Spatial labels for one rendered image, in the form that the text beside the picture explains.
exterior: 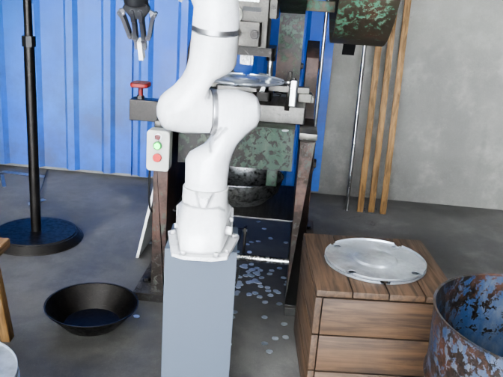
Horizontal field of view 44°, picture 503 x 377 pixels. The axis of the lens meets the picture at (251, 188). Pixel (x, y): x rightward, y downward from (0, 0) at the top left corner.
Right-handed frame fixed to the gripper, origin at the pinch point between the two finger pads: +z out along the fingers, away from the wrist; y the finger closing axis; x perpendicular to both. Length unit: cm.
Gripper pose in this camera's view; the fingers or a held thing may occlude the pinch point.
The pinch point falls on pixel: (141, 48)
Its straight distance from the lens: 210.2
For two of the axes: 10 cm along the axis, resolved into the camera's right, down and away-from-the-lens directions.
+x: 1.2, -6.8, 7.3
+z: -0.3, 7.3, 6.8
